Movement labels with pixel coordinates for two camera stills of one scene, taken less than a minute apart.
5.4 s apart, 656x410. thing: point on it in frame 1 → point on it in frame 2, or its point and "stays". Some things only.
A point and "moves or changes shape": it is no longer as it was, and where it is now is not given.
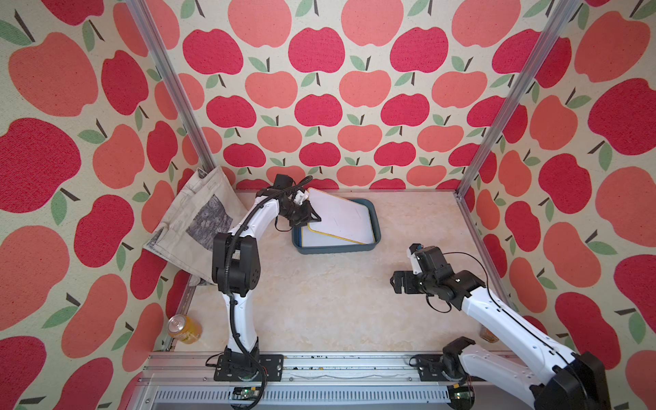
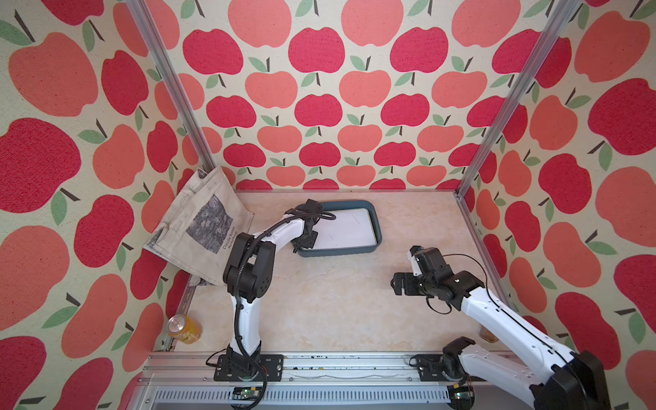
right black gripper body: [412, 283] stays
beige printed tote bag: [204, 206] stays
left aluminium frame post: [171, 85] stays
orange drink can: [184, 329] stays
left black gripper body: [298, 214] → [307, 241]
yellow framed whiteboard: [341, 218] moves or changes shape
